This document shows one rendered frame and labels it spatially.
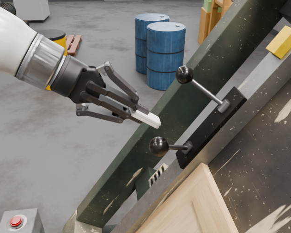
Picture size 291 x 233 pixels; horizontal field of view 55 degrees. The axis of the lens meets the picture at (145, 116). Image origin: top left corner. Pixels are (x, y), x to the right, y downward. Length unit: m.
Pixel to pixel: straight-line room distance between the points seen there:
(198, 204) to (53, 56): 0.39
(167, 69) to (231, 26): 3.04
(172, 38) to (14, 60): 3.21
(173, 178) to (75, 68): 0.32
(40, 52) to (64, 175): 2.17
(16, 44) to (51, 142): 2.57
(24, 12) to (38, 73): 7.49
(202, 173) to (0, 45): 0.44
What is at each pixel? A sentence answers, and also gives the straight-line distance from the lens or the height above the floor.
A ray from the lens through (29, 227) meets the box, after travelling 1.10.
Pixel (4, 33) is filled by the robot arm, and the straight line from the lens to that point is 0.51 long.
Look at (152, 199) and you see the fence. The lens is 0.69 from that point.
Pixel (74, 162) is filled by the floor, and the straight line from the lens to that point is 2.74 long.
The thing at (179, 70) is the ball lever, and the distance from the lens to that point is 0.56.
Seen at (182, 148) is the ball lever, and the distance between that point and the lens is 0.59.
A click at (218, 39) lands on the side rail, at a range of 0.76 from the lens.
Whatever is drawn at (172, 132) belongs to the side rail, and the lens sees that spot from 0.85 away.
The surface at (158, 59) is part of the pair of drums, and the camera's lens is 3.73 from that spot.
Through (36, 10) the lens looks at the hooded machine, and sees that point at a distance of 7.90.
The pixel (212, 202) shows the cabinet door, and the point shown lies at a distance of 0.56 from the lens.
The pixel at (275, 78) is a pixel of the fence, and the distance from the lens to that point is 0.57.
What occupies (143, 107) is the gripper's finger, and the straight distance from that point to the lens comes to 0.58.
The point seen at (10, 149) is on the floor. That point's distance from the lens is 3.11.
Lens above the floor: 1.76
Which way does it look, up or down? 32 degrees down
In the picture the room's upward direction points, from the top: straight up
